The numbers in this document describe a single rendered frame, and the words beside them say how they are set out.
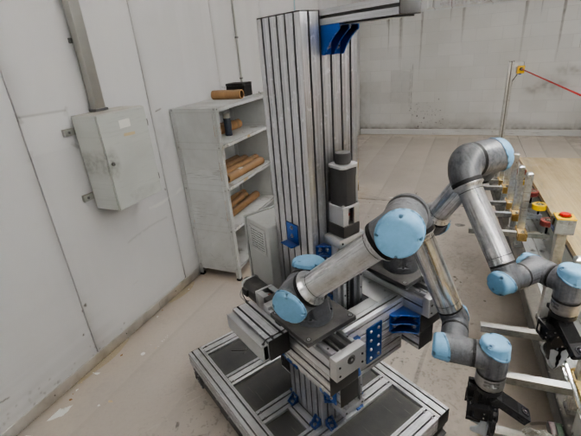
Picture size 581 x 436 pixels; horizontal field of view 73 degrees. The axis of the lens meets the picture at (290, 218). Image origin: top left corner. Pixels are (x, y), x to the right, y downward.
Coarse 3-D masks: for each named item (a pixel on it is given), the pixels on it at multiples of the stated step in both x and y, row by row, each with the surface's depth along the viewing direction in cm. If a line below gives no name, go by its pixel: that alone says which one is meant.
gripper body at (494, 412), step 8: (472, 384) 109; (472, 392) 112; (480, 392) 108; (464, 400) 118; (472, 400) 112; (480, 400) 110; (488, 400) 109; (472, 408) 110; (480, 408) 109; (488, 408) 109; (496, 408) 108; (472, 416) 111; (480, 416) 111; (488, 416) 109; (496, 416) 108
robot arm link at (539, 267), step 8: (520, 256) 125; (528, 256) 123; (536, 256) 122; (528, 264) 119; (536, 264) 119; (544, 264) 119; (552, 264) 118; (536, 272) 117; (544, 272) 117; (536, 280) 118; (544, 280) 117
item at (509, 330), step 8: (480, 328) 157; (488, 328) 155; (496, 328) 154; (504, 328) 154; (512, 328) 153; (520, 328) 153; (512, 336) 153; (520, 336) 152; (528, 336) 151; (536, 336) 150
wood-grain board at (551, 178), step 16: (528, 160) 333; (544, 160) 330; (560, 160) 327; (576, 160) 324; (544, 176) 293; (560, 176) 291; (576, 176) 288; (544, 192) 266; (560, 192) 263; (576, 192) 261; (560, 208) 240; (576, 208) 238; (576, 240) 203
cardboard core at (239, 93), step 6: (216, 90) 353; (222, 90) 350; (228, 90) 347; (234, 90) 345; (240, 90) 343; (216, 96) 352; (222, 96) 349; (228, 96) 347; (234, 96) 345; (240, 96) 349
